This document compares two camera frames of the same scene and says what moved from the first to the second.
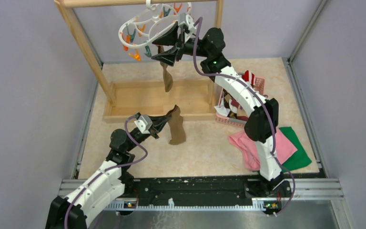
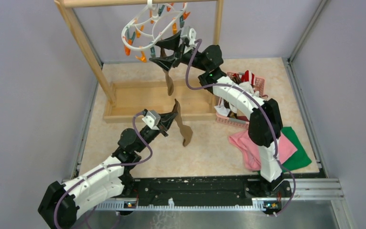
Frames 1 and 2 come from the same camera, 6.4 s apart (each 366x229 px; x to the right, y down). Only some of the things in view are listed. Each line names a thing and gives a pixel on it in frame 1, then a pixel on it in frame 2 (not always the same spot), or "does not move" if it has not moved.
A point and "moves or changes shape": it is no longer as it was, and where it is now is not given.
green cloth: x=299 y=158 does not move
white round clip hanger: x=137 y=35 does not move
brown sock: x=176 y=123 moves or changes shape
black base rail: x=269 y=193 does not move
